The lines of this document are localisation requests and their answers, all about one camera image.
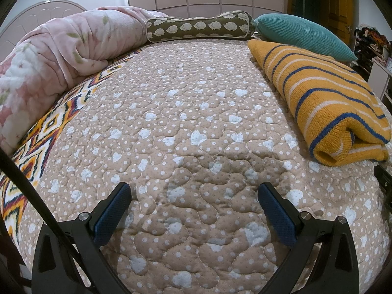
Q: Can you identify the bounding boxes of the black cable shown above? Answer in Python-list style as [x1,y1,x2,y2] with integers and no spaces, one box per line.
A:
[0,150,101,294]

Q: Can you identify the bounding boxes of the beige dotted quilted bedspread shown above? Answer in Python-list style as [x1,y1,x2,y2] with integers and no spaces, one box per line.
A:
[6,35,392,294]

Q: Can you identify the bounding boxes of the cluttered shelf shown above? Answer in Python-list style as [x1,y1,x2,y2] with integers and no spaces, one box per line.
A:
[353,26,392,68]

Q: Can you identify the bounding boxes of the brown wooden door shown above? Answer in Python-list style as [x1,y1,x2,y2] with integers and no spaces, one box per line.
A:
[318,0,352,41]

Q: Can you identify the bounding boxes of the pink padded headboard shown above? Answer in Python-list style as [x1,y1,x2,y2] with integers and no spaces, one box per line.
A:
[0,0,88,47]

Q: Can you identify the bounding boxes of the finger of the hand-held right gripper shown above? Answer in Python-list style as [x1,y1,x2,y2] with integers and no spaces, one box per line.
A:
[374,165,392,191]

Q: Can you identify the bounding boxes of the white cabinet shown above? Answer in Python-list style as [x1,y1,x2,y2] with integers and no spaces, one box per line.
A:
[368,58,392,99]

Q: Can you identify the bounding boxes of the teal ribbed pillow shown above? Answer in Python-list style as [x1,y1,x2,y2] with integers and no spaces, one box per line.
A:
[254,13,359,62]

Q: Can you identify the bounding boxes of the pink floral comforter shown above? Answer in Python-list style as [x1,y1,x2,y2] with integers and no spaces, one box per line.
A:
[0,6,170,156]

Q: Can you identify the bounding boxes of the yellow striped knit sweater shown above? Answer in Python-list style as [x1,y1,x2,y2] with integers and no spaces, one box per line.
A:
[247,38,391,168]

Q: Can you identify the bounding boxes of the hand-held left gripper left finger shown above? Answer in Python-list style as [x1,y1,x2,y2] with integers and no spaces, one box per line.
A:
[31,181,132,294]

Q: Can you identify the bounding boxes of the geometric patterned blanket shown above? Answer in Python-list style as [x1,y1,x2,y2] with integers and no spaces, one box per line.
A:
[0,47,145,247]

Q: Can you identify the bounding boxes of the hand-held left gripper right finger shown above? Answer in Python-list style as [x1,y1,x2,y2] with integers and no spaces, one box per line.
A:
[258,181,359,294]

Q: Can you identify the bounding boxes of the brown hedgehog print bolster pillow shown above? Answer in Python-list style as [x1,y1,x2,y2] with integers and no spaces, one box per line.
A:
[146,11,257,43]

